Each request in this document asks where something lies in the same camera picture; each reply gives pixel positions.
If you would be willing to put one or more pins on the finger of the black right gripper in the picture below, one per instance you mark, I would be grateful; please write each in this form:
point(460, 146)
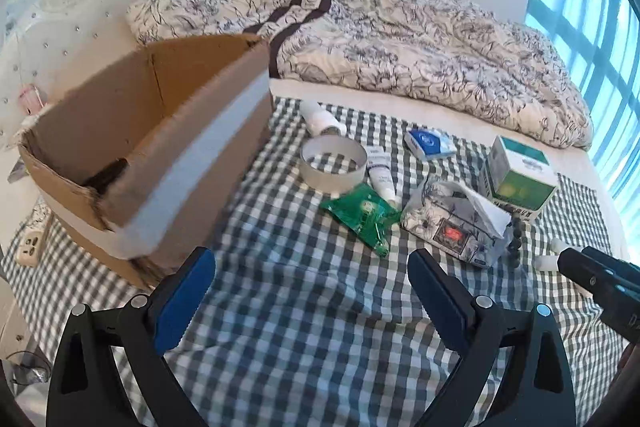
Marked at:
point(605, 277)

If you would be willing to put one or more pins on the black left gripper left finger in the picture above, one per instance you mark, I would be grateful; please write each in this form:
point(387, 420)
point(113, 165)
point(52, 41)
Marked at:
point(86, 388)

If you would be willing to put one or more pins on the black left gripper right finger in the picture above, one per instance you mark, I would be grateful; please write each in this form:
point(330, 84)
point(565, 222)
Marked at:
point(536, 387)

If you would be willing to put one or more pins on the green white carton box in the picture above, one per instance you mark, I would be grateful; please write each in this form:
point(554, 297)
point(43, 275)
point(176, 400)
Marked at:
point(518, 178)

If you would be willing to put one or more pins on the floral tissue pack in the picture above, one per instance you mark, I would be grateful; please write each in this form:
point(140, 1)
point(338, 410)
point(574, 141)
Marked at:
point(454, 219)

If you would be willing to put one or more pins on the blue white small packet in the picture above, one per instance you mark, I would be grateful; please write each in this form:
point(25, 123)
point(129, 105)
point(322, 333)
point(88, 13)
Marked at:
point(427, 144)

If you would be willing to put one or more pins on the white cream tube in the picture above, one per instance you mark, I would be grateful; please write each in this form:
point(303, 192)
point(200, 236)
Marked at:
point(380, 176)

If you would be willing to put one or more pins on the green foil sachet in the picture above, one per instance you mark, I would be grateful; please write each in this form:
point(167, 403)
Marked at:
point(365, 213)

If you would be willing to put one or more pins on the white tape roll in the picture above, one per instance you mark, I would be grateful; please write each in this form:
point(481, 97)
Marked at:
point(332, 164)

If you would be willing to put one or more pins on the white plastic bottle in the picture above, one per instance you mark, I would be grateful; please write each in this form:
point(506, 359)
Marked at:
point(319, 121)

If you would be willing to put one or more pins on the white power strip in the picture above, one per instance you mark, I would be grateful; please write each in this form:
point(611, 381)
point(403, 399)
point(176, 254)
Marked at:
point(31, 248)

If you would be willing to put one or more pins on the brown cardboard box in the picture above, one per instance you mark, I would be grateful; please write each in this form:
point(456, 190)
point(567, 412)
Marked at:
point(139, 162)

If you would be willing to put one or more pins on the green white checkered cloth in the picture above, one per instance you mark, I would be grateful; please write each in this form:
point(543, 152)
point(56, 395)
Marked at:
point(304, 325)

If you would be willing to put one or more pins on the white bed sheet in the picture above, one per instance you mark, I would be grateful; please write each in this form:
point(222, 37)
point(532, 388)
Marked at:
point(18, 198)

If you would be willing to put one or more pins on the pink small item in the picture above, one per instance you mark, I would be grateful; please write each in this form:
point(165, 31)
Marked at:
point(31, 99)

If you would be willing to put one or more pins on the white tufted headboard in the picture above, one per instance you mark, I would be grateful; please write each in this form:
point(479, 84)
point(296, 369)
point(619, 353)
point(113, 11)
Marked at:
point(56, 45)

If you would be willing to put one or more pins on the floral patterned duvet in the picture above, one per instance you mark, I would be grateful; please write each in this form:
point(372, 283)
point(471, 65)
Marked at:
point(447, 52)

